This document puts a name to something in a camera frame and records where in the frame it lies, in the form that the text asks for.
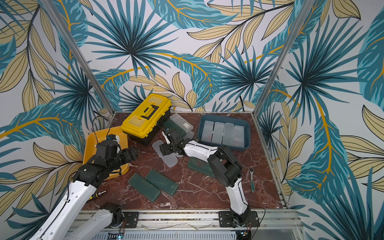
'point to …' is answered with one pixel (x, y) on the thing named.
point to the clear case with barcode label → (184, 125)
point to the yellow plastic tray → (93, 138)
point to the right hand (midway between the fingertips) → (166, 145)
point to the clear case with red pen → (207, 131)
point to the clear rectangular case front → (217, 133)
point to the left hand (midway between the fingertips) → (131, 154)
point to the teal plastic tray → (236, 120)
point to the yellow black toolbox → (142, 124)
